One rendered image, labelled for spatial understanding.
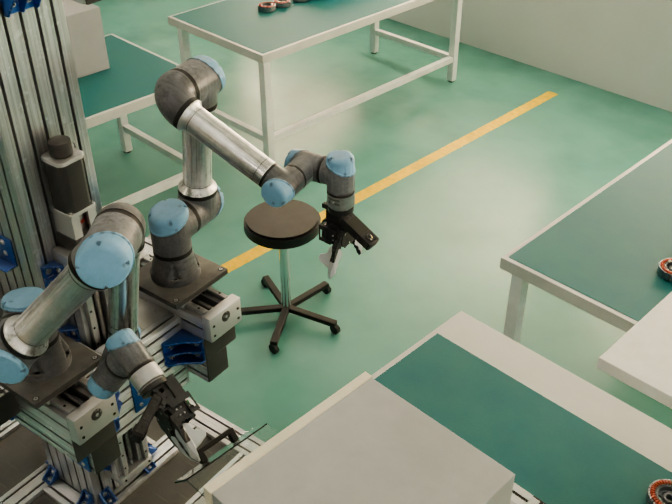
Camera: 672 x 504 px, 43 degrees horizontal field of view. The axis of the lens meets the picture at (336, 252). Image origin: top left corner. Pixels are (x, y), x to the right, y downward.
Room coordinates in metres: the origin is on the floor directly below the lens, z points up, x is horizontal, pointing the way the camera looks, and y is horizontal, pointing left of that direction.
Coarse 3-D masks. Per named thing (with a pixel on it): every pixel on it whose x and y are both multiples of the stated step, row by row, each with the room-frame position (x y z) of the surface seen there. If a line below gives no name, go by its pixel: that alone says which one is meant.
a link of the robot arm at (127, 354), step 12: (120, 336) 1.53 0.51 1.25; (132, 336) 1.54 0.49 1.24; (108, 348) 1.52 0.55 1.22; (120, 348) 1.51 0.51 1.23; (132, 348) 1.51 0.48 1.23; (144, 348) 1.52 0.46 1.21; (108, 360) 1.51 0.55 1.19; (120, 360) 1.49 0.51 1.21; (132, 360) 1.48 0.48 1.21; (144, 360) 1.49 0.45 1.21; (120, 372) 1.49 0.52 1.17; (132, 372) 1.46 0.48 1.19
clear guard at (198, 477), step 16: (256, 432) 1.39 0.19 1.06; (272, 432) 1.39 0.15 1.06; (224, 448) 1.38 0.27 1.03; (240, 448) 1.34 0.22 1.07; (256, 448) 1.34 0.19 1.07; (208, 464) 1.30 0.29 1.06; (224, 464) 1.30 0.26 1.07; (176, 480) 1.29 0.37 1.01; (192, 480) 1.25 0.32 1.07; (208, 480) 1.25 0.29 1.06
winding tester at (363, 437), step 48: (288, 432) 1.16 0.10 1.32; (336, 432) 1.16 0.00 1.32; (384, 432) 1.16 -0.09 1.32; (432, 432) 1.16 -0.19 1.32; (240, 480) 1.04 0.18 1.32; (288, 480) 1.04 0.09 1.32; (336, 480) 1.04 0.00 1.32; (384, 480) 1.04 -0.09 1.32; (432, 480) 1.04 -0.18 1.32; (480, 480) 1.04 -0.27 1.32
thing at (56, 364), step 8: (56, 336) 1.66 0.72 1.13; (56, 344) 1.65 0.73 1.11; (64, 344) 1.69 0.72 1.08; (48, 352) 1.63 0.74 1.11; (56, 352) 1.64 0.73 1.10; (64, 352) 1.66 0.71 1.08; (40, 360) 1.61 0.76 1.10; (48, 360) 1.62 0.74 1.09; (56, 360) 1.63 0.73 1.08; (64, 360) 1.65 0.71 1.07; (32, 368) 1.61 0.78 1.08; (40, 368) 1.61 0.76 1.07; (48, 368) 1.61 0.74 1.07; (56, 368) 1.62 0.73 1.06; (64, 368) 1.64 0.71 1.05; (32, 376) 1.59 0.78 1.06; (40, 376) 1.60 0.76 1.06; (48, 376) 1.60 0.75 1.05; (56, 376) 1.61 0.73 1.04
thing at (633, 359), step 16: (640, 320) 1.63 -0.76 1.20; (656, 320) 1.63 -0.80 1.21; (624, 336) 1.57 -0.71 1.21; (640, 336) 1.57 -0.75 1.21; (656, 336) 1.57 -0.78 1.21; (608, 352) 1.51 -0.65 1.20; (624, 352) 1.51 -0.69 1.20; (640, 352) 1.51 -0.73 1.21; (656, 352) 1.51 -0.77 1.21; (608, 368) 1.48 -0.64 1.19; (624, 368) 1.46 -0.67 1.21; (640, 368) 1.46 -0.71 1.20; (656, 368) 1.46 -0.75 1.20; (640, 384) 1.42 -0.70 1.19; (656, 384) 1.40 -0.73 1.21; (656, 400) 1.39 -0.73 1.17
